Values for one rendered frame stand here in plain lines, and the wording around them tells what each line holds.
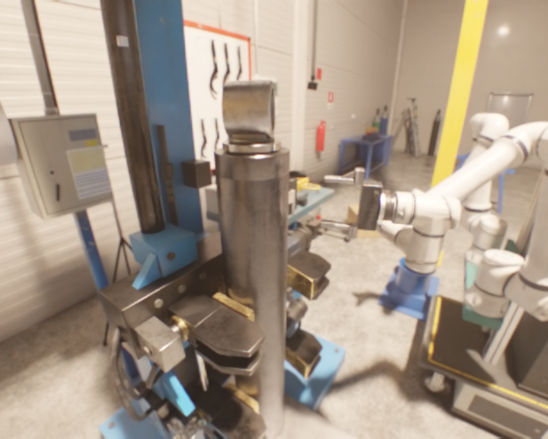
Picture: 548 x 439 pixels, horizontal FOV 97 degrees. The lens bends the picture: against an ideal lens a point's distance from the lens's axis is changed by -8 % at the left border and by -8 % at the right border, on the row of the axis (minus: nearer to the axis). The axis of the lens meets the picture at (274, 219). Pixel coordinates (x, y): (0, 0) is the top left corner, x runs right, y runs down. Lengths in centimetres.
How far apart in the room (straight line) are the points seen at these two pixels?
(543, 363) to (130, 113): 198
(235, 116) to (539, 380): 179
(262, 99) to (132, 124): 41
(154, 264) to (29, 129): 72
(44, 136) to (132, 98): 52
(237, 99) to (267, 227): 34
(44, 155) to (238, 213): 86
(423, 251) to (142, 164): 86
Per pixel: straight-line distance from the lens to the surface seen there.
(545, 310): 140
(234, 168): 69
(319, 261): 112
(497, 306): 157
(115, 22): 94
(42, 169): 134
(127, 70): 92
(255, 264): 79
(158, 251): 89
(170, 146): 106
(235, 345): 79
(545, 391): 193
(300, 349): 140
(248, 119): 70
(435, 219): 79
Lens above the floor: 159
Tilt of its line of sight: 23 degrees down
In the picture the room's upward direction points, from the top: straight up
